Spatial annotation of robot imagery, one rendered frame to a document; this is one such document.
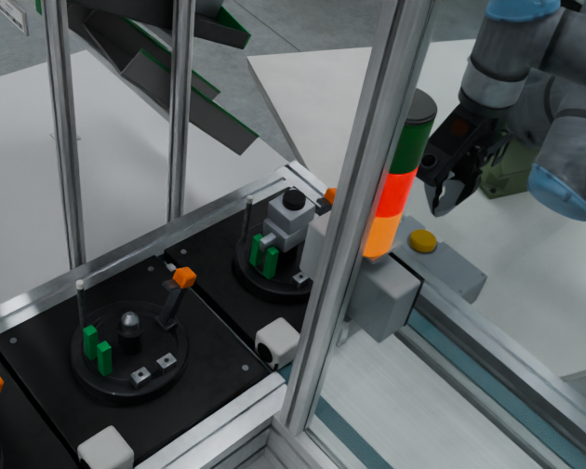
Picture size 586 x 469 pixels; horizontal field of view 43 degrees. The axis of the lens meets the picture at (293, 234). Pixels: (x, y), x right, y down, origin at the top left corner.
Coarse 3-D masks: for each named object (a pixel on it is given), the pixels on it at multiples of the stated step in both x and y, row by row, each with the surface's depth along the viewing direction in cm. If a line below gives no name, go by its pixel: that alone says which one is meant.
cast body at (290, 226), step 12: (288, 192) 96; (300, 192) 97; (276, 204) 96; (288, 204) 95; (300, 204) 95; (312, 204) 97; (276, 216) 96; (288, 216) 95; (300, 216) 95; (312, 216) 98; (264, 228) 99; (276, 228) 97; (288, 228) 96; (300, 228) 98; (264, 240) 97; (276, 240) 98; (288, 240) 97; (300, 240) 100; (264, 252) 98
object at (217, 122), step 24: (96, 24) 103; (120, 24) 105; (120, 48) 108; (144, 48) 110; (120, 72) 95; (144, 72) 97; (168, 72) 99; (192, 72) 118; (168, 96) 102; (192, 96) 104; (216, 96) 124; (192, 120) 107; (216, 120) 110; (240, 144) 116
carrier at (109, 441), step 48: (96, 288) 98; (144, 288) 99; (0, 336) 91; (48, 336) 92; (96, 336) 85; (144, 336) 91; (192, 336) 95; (48, 384) 87; (96, 384) 86; (144, 384) 86; (192, 384) 90; (240, 384) 91; (96, 432) 84; (144, 432) 85
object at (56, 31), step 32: (64, 0) 77; (192, 0) 89; (64, 32) 79; (192, 32) 92; (64, 64) 83; (64, 96) 86; (64, 128) 88; (64, 160) 91; (64, 192) 95; (64, 224) 100
